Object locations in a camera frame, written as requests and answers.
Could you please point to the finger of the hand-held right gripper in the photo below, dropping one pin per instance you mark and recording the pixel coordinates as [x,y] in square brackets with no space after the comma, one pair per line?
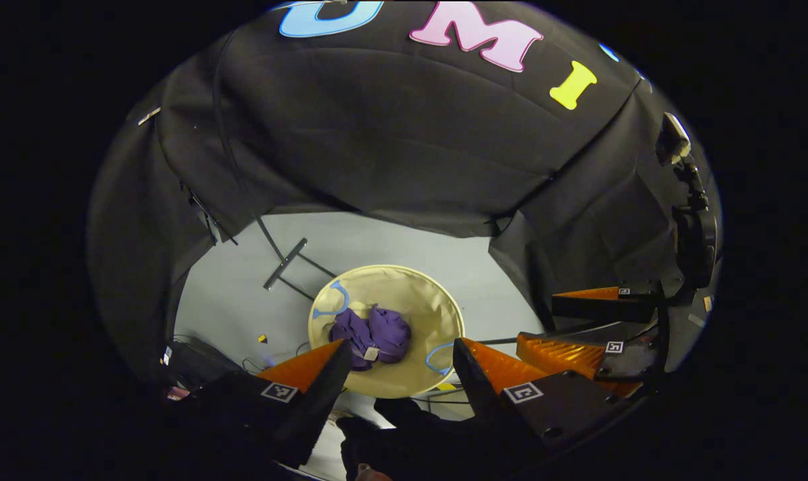
[557,354]
[597,307]

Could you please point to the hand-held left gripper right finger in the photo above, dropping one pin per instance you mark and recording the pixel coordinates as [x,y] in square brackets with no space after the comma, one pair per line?
[484,401]

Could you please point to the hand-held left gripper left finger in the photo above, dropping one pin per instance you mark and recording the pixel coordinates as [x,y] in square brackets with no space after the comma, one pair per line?
[317,401]

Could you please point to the purple ribbed jacket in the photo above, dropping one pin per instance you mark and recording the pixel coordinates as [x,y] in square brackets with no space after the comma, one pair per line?
[387,331]

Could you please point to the beige round laundry hamper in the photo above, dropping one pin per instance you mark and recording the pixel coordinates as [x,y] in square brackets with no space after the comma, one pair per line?
[410,300]

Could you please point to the black clothes rack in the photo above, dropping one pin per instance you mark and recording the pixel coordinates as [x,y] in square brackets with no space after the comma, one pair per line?
[285,264]

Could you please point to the dark floor equipment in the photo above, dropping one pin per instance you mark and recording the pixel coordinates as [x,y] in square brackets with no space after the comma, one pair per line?
[196,361]

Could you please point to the black backdrop cloth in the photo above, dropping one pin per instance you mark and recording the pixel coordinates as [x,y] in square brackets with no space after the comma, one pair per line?
[377,133]

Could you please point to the small silver clip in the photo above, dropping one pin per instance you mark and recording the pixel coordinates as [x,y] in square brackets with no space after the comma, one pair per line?
[149,116]

